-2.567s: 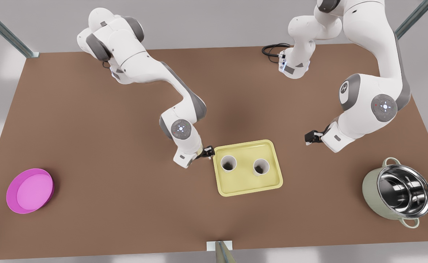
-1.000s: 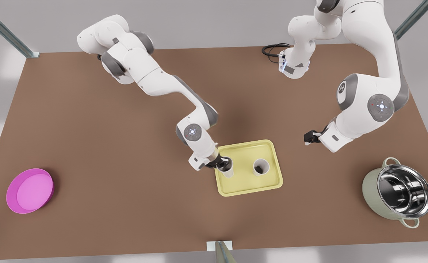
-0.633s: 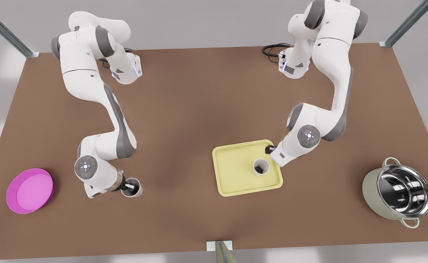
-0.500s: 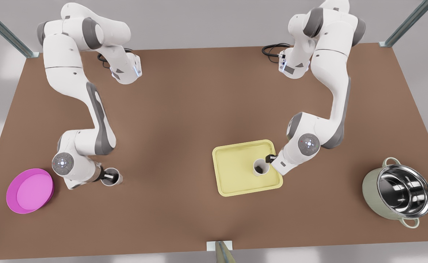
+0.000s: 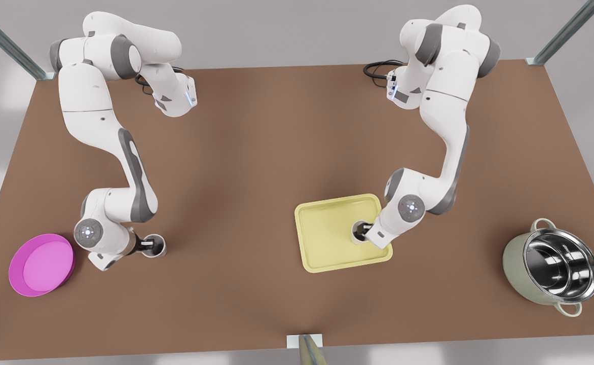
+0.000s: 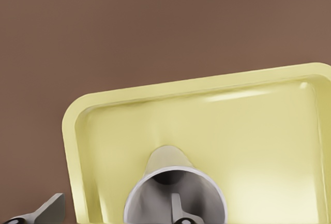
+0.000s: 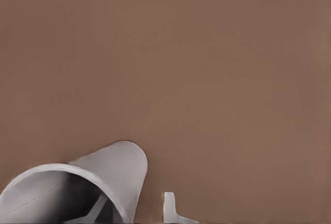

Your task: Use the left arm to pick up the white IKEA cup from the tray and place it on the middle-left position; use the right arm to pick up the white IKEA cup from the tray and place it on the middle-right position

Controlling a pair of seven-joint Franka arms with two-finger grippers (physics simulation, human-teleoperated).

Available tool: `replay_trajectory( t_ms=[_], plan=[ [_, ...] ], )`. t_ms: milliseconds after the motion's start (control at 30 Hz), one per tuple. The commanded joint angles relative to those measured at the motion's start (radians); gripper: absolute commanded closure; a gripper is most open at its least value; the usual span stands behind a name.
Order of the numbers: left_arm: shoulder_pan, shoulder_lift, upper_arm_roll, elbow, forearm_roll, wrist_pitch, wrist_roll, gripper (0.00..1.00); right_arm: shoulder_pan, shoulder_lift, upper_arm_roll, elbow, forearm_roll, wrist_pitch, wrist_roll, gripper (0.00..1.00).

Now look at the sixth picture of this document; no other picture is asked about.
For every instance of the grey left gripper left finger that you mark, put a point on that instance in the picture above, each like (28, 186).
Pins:
(44, 211)

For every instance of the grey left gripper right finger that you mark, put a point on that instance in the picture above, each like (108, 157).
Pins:
(178, 209)

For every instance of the white IKEA cup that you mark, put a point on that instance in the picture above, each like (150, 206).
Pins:
(168, 167)

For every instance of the pale yellow rectangular tray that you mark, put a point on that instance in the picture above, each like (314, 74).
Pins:
(232, 136)

